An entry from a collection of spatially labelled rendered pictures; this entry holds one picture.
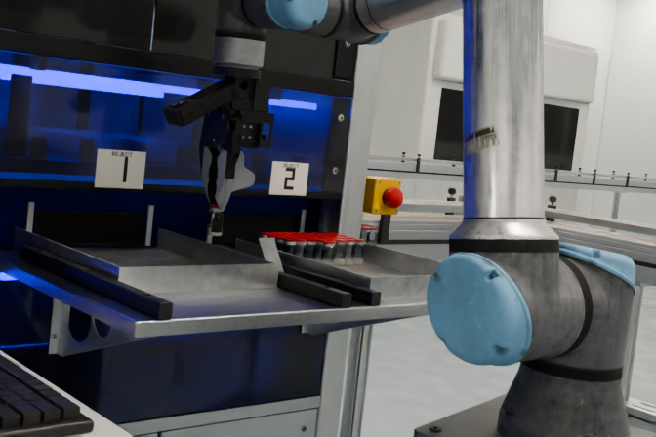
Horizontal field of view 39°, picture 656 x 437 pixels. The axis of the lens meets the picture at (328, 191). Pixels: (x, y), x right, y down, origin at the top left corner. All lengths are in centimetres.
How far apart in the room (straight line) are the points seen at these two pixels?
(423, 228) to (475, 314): 116
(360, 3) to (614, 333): 58
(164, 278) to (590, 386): 56
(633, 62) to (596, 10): 70
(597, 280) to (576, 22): 932
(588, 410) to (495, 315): 21
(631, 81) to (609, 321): 967
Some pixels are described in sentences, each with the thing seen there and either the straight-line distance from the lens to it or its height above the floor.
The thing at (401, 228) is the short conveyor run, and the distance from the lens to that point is 207.
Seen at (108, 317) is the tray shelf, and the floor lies 87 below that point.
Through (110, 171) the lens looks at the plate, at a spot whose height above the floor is 102.
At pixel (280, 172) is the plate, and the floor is 103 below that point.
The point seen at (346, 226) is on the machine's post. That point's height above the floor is 93.
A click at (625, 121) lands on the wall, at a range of 1070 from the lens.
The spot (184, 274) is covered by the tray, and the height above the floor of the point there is 90.
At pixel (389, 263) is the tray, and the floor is 89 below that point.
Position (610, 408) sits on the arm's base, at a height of 85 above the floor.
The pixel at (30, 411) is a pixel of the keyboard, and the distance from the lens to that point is 94.
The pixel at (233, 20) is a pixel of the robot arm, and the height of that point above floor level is 126.
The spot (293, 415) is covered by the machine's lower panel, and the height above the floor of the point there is 57.
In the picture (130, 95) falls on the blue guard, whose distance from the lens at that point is 151.
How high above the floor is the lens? 113
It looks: 4 degrees down
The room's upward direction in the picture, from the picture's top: 6 degrees clockwise
